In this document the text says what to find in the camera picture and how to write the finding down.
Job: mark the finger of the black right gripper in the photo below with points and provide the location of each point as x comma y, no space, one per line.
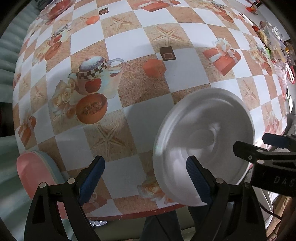
284,142
257,155

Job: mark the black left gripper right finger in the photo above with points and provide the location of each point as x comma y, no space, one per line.
234,212

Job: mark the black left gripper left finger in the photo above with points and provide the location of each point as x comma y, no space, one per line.
44,221

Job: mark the green rectangular plate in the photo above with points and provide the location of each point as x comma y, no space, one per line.
51,166

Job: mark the pink rectangular plate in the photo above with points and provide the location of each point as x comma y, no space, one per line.
32,172

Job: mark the pale green curtain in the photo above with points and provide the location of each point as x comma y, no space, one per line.
16,17

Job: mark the checkered printed tablecloth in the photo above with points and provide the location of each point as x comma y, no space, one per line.
100,78

